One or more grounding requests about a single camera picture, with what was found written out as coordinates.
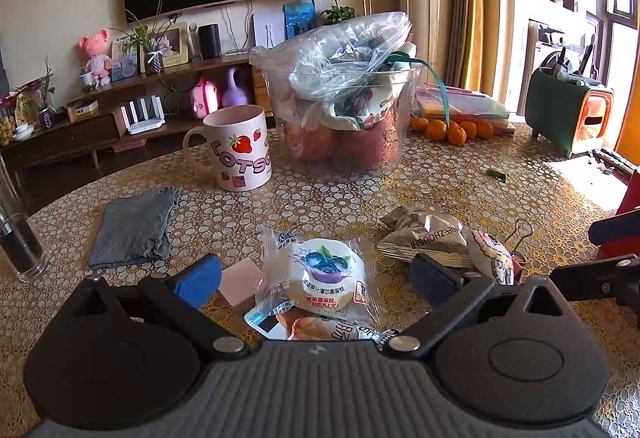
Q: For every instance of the white orange snack packet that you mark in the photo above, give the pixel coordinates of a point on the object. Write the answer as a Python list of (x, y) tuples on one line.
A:
[(310, 325)]

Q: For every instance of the pink sticky note pad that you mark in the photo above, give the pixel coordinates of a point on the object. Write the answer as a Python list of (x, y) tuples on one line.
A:
[(240, 280)]

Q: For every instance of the tangerine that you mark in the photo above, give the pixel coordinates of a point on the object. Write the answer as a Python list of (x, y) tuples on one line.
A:
[(484, 129), (456, 135), (436, 130), (469, 127), (419, 124)]

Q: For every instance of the black remote control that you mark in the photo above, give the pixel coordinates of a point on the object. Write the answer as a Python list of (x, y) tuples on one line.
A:
[(617, 160)]

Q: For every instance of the red binder clip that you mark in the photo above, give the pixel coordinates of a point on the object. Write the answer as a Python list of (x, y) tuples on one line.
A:
[(520, 258)]

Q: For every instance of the gold patterned desktop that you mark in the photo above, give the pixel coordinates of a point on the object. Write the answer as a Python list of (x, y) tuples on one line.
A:
[(300, 198)]

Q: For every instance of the yellow curtain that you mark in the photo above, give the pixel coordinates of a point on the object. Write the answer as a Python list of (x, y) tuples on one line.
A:
[(475, 18)]

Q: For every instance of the clear plastic bag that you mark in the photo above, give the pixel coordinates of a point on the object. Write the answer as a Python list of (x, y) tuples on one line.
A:
[(345, 48)]

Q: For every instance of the small green scrap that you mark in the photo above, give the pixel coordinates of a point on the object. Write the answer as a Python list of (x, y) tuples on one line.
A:
[(496, 174)]

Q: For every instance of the white washing machine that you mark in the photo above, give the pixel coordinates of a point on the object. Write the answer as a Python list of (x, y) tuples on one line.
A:
[(542, 60)]

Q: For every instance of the dark vase with twigs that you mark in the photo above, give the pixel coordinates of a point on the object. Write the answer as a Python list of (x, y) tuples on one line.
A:
[(46, 118)]

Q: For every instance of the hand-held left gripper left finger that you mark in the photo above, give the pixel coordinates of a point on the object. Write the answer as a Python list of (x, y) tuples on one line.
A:
[(197, 280)]

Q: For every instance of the purple toy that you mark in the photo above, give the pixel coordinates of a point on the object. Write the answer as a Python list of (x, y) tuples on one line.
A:
[(235, 93)]

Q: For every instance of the small cardboard box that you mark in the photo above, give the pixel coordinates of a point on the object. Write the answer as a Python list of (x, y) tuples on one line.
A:
[(84, 110)]

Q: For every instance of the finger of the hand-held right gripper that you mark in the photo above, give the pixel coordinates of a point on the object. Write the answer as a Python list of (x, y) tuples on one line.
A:
[(615, 229), (590, 275)]

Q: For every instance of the grey cloth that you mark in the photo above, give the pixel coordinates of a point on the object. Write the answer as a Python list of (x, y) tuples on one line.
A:
[(132, 228)]

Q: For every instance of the blueberry cake packet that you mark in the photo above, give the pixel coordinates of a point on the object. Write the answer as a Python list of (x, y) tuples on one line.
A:
[(325, 268)]

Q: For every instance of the pink toy backpack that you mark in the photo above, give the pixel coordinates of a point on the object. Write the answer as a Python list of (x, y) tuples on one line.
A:
[(205, 95)]

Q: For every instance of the pink doll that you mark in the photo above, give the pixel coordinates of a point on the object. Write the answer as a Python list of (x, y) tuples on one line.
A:
[(96, 53)]

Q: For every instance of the green orange tissue box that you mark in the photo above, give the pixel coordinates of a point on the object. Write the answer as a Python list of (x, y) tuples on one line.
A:
[(555, 113)]

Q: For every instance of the small picture card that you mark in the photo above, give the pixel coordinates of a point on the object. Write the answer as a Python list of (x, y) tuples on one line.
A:
[(124, 60)]

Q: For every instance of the cream photo frame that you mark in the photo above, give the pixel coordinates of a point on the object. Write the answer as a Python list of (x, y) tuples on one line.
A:
[(175, 43)]

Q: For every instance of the white cartoon snack packet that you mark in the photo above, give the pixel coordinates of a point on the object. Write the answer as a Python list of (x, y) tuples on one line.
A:
[(490, 255)]

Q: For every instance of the printed cloth bag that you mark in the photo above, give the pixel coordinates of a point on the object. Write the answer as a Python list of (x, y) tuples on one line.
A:
[(360, 108)]

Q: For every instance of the glass with dark drink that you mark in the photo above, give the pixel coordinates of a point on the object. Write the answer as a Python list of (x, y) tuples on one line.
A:
[(20, 243)]

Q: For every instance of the black speaker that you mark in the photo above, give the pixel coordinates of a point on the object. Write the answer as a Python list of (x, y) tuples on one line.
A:
[(210, 41)]

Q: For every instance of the white antenna router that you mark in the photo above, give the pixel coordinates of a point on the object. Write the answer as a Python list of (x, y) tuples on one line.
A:
[(142, 120)]

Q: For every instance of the pink strawberry mug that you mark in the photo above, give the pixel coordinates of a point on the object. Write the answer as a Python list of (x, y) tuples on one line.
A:
[(240, 148)]

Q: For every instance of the red storage box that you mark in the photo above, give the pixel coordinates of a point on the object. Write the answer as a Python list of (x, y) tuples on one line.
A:
[(630, 203)]

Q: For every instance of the silver snack packet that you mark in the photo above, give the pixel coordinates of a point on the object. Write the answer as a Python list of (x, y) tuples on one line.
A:
[(425, 233)]

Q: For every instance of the blue picture card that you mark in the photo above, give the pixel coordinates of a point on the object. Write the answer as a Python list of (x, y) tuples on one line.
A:
[(299, 18)]

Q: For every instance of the clear plastic bucket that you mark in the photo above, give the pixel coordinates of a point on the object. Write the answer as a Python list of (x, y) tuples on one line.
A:
[(380, 153)]

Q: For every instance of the small grass plant vase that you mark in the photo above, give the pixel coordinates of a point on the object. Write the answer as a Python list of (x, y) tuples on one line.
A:
[(154, 60)]

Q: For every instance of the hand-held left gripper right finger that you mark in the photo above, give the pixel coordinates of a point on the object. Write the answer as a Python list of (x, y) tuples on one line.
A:
[(430, 280)]

